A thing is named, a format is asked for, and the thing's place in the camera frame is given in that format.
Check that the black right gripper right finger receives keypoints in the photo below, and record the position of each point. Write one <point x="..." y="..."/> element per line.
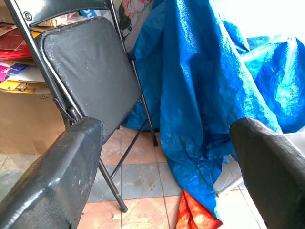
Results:
<point x="274" y="176"/>

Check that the printed cardboard packaging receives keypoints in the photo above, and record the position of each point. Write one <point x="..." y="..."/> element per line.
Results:
<point x="133" y="16"/>

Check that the brown cardboard box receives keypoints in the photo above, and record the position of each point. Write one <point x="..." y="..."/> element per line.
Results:
<point x="26" y="121"/>

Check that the red orange cloth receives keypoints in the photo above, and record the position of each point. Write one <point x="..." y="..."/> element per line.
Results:
<point x="193" y="212"/>

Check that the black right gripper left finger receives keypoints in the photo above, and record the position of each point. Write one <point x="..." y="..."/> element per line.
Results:
<point x="52" y="176"/>

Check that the black folding chair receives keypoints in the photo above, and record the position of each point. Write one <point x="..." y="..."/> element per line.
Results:
<point x="93" y="71"/>

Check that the stack of flattened cardboard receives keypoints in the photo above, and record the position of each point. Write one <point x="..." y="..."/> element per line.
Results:
<point x="16" y="55"/>

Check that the blue plastic tarp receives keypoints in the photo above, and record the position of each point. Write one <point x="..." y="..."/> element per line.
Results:
<point x="202" y="95"/>

